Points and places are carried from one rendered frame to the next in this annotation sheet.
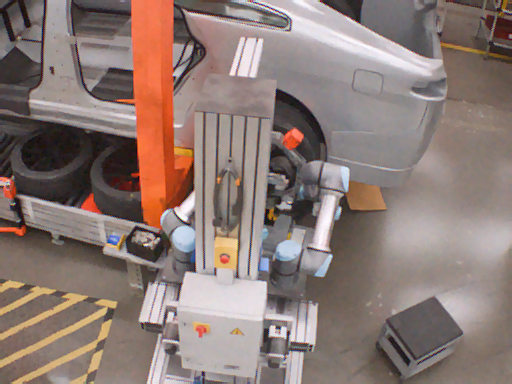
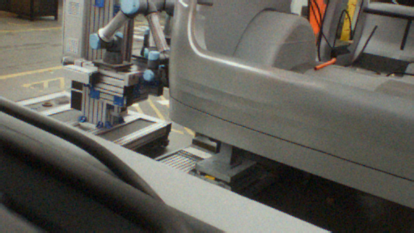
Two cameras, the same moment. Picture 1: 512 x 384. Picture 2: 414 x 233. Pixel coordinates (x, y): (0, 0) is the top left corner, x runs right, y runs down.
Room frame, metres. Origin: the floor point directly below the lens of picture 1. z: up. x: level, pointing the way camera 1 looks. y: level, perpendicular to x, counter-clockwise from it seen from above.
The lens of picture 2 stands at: (3.86, -3.06, 1.54)
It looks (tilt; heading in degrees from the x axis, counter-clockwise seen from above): 17 degrees down; 111
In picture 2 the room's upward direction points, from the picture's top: 8 degrees clockwise
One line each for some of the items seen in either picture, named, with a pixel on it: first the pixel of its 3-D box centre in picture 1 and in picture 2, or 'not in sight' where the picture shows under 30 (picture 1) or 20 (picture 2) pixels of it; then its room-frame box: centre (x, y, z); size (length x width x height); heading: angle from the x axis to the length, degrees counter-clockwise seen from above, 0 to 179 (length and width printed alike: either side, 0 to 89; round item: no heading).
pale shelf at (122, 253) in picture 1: (139, 250); not in sight; (2.41, 0.68, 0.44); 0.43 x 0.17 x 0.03; 79
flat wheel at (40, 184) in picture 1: (52, 161); not in sight; (3.23, 1.54, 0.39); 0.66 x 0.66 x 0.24
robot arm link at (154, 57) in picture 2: not in sight; (155, 60); (2.44, -0.40, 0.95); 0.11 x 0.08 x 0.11; 77
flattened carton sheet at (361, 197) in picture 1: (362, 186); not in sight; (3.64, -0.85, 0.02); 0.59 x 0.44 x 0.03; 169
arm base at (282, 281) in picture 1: (284, 272); (113, 55); (1.96, -0.17, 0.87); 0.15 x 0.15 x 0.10
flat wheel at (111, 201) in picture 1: (136, 180); not in sight; (3.10, 0.83, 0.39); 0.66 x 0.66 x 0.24
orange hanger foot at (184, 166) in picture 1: (177, 164); not in sight; (2.94, 0.51, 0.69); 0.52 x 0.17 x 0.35; 169
